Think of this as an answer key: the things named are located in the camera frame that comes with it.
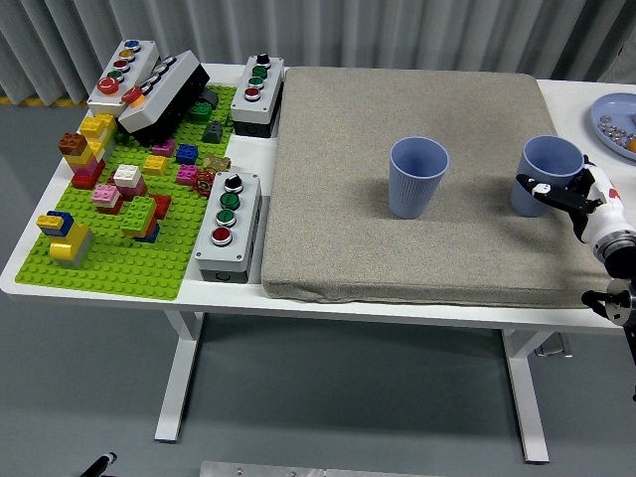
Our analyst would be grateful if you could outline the blue ribbed cup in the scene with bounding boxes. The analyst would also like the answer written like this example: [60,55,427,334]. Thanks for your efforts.
[510,134,587,219]
[389,136,451,220]

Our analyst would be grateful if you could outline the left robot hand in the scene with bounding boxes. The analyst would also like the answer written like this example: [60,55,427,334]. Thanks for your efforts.
[80,451,118,477]

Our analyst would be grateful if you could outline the metal bracket under table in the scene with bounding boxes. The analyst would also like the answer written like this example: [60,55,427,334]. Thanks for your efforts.
[535,333,573,359]

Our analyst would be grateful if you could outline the white control box black base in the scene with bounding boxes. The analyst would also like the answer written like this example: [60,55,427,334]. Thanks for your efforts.
[117,49,212,148]

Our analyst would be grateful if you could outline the yellow floor tape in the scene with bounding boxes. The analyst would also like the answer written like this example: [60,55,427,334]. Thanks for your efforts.
[0,96,88,107]

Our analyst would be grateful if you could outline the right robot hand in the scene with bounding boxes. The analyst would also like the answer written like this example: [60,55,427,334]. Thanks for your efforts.
[515,156,636,244]

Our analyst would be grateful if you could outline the blue yellow grey brick stack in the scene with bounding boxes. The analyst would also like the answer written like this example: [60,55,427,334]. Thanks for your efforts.
[36,210,95,270]

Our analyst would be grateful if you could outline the green brick baseplate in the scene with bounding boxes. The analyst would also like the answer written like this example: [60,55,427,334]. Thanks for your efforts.
[14,83,239,302]

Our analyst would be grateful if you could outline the brass valve fitting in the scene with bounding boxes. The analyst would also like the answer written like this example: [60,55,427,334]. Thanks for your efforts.
[202,153,233,175]

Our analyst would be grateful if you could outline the blue plate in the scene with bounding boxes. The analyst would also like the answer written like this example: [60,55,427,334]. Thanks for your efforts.
[589,91,636,161]

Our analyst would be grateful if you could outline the brown yellow red brick tower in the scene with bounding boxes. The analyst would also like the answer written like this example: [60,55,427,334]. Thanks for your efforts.
[58,131,107,191]

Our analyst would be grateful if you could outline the grey metal plate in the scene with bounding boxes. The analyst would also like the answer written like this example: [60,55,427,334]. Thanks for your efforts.
[199,460,448,477]

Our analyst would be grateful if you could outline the pink white red brick stack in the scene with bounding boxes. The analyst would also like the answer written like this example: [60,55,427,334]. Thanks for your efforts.
[91,183,125,216]

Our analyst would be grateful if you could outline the grey curtain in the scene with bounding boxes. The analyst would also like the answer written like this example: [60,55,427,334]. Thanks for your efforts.
[0,0,636,106]

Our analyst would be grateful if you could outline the dark green brick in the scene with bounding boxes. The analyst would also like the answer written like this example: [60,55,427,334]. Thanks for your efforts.
[187,101,215,123]

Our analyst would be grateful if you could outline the grey-brown mat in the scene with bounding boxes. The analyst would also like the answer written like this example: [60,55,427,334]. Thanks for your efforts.
[260,66,613,309]

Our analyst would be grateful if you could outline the four-button grey control box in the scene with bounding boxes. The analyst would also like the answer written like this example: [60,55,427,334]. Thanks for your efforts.
[230,53,286,138]
[194,171,263,285]

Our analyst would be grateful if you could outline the red valve handwheel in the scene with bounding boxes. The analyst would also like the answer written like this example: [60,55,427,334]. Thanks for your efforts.
[192,171,216,197]

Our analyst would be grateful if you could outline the yellow white brick stack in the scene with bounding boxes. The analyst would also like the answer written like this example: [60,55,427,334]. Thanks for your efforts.
[79,112,118,161]

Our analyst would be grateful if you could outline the white table leg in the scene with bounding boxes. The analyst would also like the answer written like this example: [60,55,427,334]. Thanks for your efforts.
[500,327,551,466]
[153,310,205,443]

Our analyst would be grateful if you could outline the green orange brick stack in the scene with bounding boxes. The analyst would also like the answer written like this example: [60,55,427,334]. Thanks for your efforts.
[120,194,173,244]

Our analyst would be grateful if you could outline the five-button white control box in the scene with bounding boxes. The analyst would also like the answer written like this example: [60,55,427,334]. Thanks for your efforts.
[86,38,161,118]

